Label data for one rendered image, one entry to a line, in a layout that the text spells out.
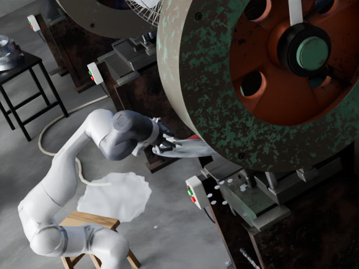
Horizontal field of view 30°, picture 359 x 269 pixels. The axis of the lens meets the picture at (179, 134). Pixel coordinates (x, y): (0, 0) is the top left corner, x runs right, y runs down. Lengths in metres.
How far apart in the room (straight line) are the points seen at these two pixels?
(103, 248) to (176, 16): 0.95
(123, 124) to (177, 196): 1.96
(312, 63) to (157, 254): 1.89
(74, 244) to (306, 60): 1.04
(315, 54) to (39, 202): 0.98
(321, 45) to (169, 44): 0.45
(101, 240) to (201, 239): 1.22
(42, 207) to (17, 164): 2.99
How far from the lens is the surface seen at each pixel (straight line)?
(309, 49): 2.02
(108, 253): 2.46
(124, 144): 2.12
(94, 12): 3.69
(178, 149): 2.56
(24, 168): 5.07
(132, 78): 4.07
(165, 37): 1.99
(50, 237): 2.24
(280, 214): 2.56
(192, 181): 2.93
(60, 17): 5.68
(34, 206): 2.20
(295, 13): 2.07
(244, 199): 2.69
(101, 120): 2.16
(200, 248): 3.57
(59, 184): 2.17
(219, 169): 2.66
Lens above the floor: 2.24
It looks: 29 degrees down
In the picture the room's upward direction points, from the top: 22 degrees counter-clockwise
